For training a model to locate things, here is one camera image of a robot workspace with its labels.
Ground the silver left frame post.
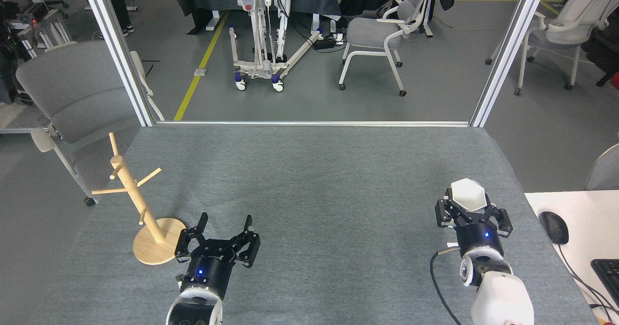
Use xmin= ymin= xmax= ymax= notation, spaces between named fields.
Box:
xmin=78 ymin=0 xmax=156 ymax=127

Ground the silver table edge rail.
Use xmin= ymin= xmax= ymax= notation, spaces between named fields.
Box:
xmin=155 ymin=120 xmax=471 ymax=128

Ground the black mouse cable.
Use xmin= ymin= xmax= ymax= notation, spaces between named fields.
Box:
xmin=557 ymin=243 xmax=619 ymax=316

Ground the white mesh office chair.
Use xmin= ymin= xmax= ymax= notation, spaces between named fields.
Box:
xmin=486 ymin=0 xmax=619 ymax=96

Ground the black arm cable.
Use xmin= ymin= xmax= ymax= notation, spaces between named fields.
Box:
xmin=430 ymin=248 xmax=460 ymax=325

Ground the grey chair backrest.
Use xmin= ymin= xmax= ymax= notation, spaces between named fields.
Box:
xmin=584 ymin=143 xmax=619 ymax=191

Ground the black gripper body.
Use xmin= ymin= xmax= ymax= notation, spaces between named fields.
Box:
xmin=456 ymin=220 xmax=502 ymax=258
xmin=177 ymin=239 xmax=238 ymax=301

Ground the large grey fabric chair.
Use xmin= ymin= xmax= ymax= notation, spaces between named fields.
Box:
xmin=16 ymin=41 xmax=165 ymax=207

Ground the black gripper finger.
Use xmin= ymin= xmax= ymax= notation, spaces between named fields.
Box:
xmin=231 ymin=214 xmax=261 ymax=269
xmin=175 ymin=212 xmax=209 ymax=261
xmin=434 ymin=195 xmax=468 ymax=230
xmin=481 ymin=203 xmax=514 ymax=239

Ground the wooden cup rack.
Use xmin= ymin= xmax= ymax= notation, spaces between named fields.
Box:
xmin=91 ymin=133 xmax=188 ymax=266

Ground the grey office chair white frame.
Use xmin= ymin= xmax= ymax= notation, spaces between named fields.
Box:
xmin=339 ymin=0 xmax=440 ymax=97

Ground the black computer mouse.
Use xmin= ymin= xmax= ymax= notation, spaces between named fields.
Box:
xmin=538 ymin=211 xmax=569 ymax=245

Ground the black power strip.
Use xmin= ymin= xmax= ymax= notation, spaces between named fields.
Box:
xmin=312 ymin=34 xmax=345 ymax=51

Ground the metal equipment cart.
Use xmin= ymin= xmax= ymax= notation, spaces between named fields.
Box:
xmin=7 ymin=1 xmax=73 ymax=59

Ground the silver right frame post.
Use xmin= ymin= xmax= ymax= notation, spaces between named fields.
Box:
xmin=470 ymin=0 xmax=552 ymax=128

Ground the grey felt table mat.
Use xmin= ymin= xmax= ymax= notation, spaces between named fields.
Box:
xmin=29 ymin=124 xmax=600 ymax=325

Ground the silver frame post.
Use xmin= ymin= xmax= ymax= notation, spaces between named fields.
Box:
xmin=470 ymin=0 xmax=552 ymax=128
xmin=78 ymin=0 xmax=156 ymax=127

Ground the black keyboard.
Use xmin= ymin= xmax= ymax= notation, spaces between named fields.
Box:
xmin=590 ymin=259 xmax=619 ymax=309

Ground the white faceted cup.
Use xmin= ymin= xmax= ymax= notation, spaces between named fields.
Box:
xmin=450 ymin=178 xmax=488 ymax=213

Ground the person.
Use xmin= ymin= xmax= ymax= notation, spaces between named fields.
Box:
xmin=99 ymin=0 xmax=136 ymax=39

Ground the white desk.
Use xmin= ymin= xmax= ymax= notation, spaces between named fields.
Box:
xmin=525 ymin=190 xmax=619 ymax=325

